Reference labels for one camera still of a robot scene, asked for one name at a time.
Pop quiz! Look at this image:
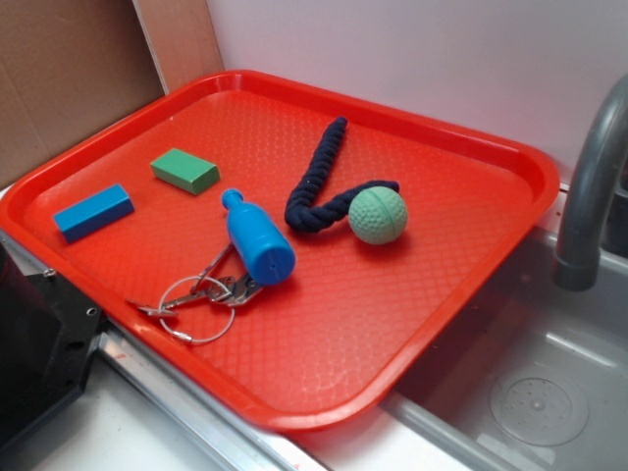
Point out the green rectangular block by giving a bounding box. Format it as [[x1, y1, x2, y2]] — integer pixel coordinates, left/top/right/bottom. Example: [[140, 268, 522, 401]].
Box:
[[150, 148, 221, 195]]

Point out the blue rectangular block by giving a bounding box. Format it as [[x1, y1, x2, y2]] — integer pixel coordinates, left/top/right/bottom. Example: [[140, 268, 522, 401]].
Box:
[[53, 184, 134, 243]]

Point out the red plastic tray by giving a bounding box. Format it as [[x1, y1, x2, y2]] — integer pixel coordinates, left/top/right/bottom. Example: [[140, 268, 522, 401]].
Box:
[[1, 71, 559, 432]]

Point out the blue toy bottle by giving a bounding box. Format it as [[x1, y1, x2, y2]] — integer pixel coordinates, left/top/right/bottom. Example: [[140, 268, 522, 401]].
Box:
[[221, 188, 296, 287]]

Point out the green rubber ball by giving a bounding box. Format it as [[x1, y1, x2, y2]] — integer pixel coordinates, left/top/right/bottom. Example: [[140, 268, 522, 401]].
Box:
[[348, 186, 408, 245]]

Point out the silver keys bunch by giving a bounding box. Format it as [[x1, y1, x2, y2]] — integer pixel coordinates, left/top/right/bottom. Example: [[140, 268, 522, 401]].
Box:
[[126, 243, 263, 319]]

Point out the grey plastic sink basin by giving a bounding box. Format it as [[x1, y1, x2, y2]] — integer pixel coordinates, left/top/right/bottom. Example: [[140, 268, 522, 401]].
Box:
[[384, 230, 627, 470]]

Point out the grey toy faucet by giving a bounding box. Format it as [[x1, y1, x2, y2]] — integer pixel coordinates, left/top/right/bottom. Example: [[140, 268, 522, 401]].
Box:
[[552, 77, 627, 291]]

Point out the brown cardboard panel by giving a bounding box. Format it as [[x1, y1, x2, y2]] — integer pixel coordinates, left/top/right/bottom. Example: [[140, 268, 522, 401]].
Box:
[[1, 1, 163, 186]]

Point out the dark blue braided rope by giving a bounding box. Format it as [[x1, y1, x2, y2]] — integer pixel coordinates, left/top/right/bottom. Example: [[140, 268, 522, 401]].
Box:
[[285, 116, 401, 235]]

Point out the wire key ring loop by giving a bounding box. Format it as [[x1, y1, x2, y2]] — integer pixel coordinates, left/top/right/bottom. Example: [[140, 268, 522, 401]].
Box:
[[158, 275, 236, 346]]

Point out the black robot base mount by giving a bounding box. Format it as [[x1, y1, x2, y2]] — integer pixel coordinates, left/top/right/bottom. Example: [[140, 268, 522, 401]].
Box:
[[1, 248, 103, 451]]

